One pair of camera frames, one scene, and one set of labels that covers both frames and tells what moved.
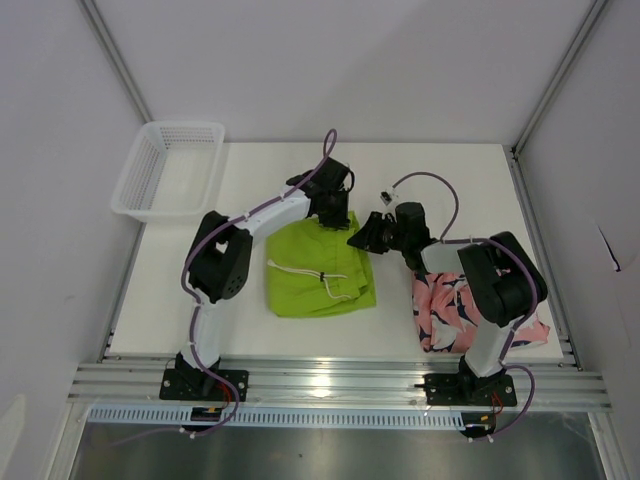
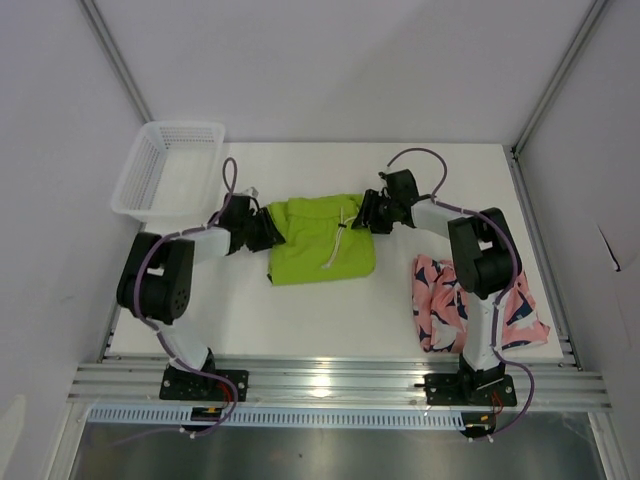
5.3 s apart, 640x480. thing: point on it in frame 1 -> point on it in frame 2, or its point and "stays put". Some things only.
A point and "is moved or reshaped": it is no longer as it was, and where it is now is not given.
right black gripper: [367, 237] -> [366, 217]
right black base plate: [458, 389] stays put
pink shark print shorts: [445, 315] stays put
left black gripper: [341, 221] -> [270, 235]
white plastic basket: [172, 172] stays put
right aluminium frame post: [562, 69] stays put
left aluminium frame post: [97, 22] stays put
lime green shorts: [313, 270] is moved or reshaped
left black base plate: [202, 385] stays put
